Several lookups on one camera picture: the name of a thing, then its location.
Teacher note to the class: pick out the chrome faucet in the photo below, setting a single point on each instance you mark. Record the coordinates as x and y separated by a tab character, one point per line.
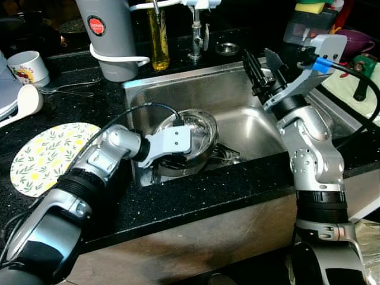
196	32

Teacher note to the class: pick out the white mug with print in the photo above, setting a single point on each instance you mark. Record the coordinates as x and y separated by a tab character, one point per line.
28	68

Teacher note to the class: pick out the grey flask with red logo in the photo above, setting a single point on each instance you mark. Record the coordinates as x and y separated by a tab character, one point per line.
110	41

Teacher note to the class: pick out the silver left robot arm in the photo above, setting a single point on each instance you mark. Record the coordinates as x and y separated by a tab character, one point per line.
89	166

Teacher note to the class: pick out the wide grey cabinet door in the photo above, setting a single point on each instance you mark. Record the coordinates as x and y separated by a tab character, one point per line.
178	243

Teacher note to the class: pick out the olive woven sack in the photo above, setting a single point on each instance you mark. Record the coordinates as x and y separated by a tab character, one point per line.
369	255

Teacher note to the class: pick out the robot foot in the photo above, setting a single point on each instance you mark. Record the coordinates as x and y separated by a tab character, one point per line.
221	279

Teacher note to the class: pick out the light green cloth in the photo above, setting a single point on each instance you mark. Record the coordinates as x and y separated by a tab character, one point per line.
341	89

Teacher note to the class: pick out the red plastic utensil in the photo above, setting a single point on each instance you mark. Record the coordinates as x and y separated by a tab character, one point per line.
339	15

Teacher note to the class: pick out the stainless steel bowl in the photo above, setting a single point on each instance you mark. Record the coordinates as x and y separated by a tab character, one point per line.
202	127

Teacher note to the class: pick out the narrow grey cabinet door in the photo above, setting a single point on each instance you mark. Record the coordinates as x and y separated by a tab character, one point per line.
362	193

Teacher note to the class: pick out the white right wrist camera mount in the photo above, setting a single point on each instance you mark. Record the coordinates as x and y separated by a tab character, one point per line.
320	50

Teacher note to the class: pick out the clear plastic container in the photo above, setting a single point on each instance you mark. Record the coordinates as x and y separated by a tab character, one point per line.
300	29

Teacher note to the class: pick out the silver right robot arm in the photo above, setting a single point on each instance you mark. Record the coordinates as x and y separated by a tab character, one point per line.
312	154

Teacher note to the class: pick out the round floral plate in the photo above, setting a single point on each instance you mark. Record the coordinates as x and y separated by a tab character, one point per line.
41	160

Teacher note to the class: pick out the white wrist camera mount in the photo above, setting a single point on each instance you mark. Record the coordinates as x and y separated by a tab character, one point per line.
320	50
172	141

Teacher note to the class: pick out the yellow oil bottle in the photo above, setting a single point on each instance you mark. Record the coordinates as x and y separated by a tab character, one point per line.
159	41

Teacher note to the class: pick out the yellow green sponge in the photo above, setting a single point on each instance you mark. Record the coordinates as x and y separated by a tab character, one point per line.
310	7

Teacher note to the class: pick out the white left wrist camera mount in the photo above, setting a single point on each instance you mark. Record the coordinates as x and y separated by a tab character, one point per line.
172	141

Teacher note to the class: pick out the white ladle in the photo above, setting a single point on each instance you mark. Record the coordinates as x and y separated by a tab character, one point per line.
24	104

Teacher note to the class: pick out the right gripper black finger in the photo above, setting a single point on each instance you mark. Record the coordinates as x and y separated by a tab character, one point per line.
254	74
276	65

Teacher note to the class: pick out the stainless steel sink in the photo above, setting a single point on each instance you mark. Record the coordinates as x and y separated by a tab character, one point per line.
237	124

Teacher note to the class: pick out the purple cup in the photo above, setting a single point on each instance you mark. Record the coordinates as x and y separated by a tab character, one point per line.
356	43

